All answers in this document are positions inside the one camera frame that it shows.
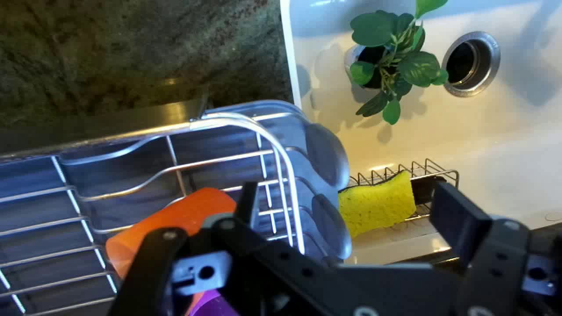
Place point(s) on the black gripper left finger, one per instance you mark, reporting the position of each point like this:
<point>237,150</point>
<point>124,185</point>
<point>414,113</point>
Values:
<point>158,264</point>

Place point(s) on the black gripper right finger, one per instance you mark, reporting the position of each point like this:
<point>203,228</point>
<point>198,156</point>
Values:
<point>497,264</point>

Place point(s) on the orange plastic cup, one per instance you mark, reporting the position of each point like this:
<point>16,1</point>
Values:
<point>175,221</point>

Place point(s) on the purple plastic cup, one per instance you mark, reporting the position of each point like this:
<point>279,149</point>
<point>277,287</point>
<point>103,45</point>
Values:
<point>212,307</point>

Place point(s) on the black scrubber pad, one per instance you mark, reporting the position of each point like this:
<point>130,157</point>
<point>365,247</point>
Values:
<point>421,194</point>

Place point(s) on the yellow sponge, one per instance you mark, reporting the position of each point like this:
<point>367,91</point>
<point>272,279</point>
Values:
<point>374,205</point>

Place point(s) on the green artificial plant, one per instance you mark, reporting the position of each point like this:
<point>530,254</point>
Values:
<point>418,68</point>

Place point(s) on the metal sink drain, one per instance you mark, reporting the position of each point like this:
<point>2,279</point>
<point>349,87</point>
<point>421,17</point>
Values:
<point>488,47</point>

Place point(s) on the grey plastic cup holder rail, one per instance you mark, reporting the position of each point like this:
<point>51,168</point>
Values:
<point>321,159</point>

